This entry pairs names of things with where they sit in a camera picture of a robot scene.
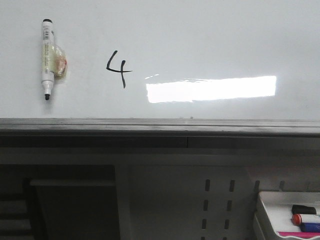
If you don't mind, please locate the white whiteboard marker with magnet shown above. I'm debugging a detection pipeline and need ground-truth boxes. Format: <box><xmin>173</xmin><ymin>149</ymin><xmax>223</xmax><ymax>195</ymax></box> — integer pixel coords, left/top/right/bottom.
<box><xmin>41</xmin><ymin>18</ymin><xmax>68</xmax><ymax>101</ymax></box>

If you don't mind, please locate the white whiteboard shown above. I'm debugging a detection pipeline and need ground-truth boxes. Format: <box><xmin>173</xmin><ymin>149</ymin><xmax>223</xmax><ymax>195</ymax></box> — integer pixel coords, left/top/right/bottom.
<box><xmin>0</xmin><ymin>0</ymin><xmax>320</xmax><ymax>121</ymax></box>

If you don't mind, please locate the white perforated metal panel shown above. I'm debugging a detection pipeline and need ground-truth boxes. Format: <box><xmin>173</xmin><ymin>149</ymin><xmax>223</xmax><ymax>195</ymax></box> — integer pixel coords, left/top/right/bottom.
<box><xmin>114</xmin><ymin>164</ymin><xmax>320</xmax><ymax>240</ymax></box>

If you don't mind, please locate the white plastic storage bin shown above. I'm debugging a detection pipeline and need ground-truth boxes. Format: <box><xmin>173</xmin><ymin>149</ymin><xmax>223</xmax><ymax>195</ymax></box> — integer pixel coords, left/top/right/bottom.
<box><xmin>253</xmin><ymin>191</ymin><xmax>320</xmax><ymax>240</ymax></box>

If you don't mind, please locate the black marker cap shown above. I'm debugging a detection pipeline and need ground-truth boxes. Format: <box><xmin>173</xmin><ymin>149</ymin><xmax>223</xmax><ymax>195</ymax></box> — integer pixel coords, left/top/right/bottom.
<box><xmin>291</xmin><ymin>204</ymin><xmax>317</xmax><ymax>215</ymax></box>

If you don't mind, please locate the red capped marker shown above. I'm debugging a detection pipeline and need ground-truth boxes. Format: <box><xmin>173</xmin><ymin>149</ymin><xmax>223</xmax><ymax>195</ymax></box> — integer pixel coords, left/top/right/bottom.
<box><xmin>291</xmin><ymin>213</ymin><xmax>320</xmax><ymax>226</ymax></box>

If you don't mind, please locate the blue capped marker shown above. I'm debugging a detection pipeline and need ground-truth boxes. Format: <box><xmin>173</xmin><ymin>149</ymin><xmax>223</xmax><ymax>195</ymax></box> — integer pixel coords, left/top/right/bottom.
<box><xmin>299</xmin><ymin>222</ymin><xmax>320</xmax><ymax>233</ymax></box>

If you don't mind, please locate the pink eraser block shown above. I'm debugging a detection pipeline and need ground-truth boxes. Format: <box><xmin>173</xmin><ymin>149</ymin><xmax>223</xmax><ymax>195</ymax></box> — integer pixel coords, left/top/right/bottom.
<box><xmin>277</xmin><ymin>231</ymin><xmax>320</xmax><ymax>239</ymax></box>

